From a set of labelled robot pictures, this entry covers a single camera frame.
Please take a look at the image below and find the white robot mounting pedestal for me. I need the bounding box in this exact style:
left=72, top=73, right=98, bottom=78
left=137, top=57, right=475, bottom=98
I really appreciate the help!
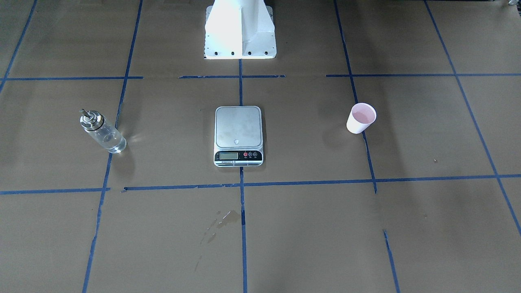
left=204, top=0, right=277, bottom=60

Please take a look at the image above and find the white digital kitchen scale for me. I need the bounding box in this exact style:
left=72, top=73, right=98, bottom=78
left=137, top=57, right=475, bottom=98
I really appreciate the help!
left=213, top=106, right=264, bottom=167

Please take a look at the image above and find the pink paper cup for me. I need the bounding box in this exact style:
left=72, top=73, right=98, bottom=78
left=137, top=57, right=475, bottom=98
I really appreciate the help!
left=346, top=103, right=377, bottom=134

